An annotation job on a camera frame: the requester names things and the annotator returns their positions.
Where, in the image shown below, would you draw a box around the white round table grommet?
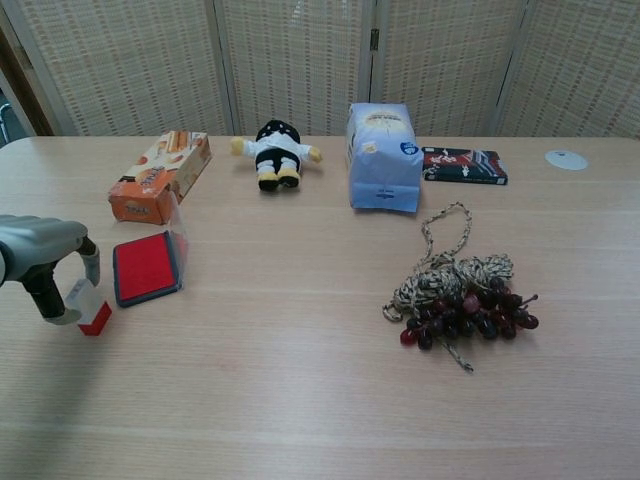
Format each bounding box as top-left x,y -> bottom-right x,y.
544,148 -> 589,172

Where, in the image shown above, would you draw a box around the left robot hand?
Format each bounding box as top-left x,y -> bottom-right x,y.
0,214 -> 102,328

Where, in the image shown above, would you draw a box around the black and red card box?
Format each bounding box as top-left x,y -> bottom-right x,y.
421,145 -> 509,186

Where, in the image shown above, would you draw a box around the light blue paper bag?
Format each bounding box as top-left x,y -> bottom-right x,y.
346,102 -> 424,215

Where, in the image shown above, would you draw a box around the orange biscuit box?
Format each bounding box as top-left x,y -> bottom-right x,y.
107,130 -> 213,225

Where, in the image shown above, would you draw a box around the black and white plush doll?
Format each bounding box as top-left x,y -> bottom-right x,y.
229,118 -> 324,194

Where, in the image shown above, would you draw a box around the braided beige rope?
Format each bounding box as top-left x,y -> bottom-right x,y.
382,202 -> 516,374

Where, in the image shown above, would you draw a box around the dark red plastic grapes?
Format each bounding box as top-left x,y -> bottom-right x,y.
398,277 -> 540,351

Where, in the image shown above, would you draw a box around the red ink pad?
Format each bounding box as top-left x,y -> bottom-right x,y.
112,192 -> 192,309

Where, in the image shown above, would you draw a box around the bamboo folding screen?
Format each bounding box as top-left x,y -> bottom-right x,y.
0,0 -> 640,139

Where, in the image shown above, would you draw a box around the small red white eraser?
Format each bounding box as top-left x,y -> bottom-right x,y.
63,278 -> 113,337

